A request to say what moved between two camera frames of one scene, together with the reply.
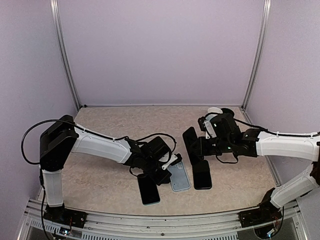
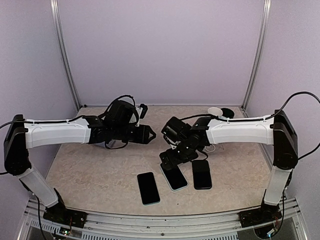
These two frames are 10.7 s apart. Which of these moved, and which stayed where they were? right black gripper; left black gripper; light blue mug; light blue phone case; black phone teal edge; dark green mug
Moved: light blue phone case; right black gripper; left black gripper
Stayed: light blue mug; dark green mug; black phone teal edge
